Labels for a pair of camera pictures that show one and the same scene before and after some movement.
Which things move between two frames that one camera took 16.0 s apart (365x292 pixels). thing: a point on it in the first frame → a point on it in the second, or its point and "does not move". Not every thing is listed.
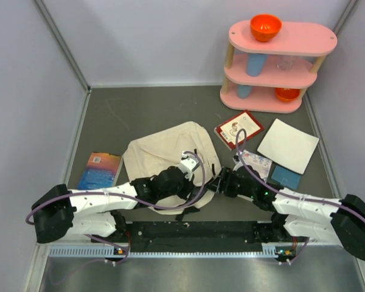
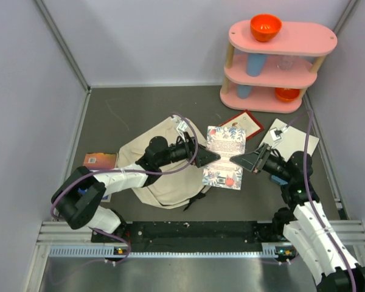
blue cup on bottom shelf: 243,91 does not move
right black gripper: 226,174 → 251,160
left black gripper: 188,186 → 205,156
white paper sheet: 288,146 does not move
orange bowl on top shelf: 264,27 does not move
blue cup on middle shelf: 255,64 does not move
